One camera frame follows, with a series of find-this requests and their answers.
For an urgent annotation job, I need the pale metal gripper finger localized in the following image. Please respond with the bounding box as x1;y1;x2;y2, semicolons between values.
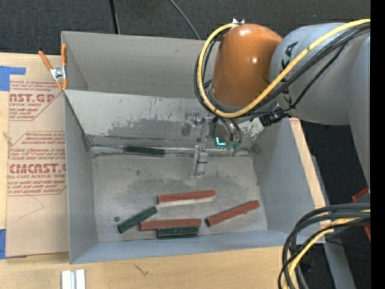
198;146;209;175
191;144;200;179

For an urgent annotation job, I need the grey metal bin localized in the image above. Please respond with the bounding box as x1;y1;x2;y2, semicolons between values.
61;31;329;265

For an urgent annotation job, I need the red-brown flat block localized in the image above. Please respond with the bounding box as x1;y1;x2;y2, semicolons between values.
138;217;203;232
205;199;260;228
156;190;217;206

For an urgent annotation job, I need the dark green flat block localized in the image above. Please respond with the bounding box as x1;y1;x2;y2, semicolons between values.
123;145;166;158
116;205;159;234
156;226;200;239

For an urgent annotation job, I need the brown cardboard board red print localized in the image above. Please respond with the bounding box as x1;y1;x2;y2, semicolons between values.
0;52;70;259

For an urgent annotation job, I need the black cylinder on white bracket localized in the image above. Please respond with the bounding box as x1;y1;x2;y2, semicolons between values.
251;106;291;129

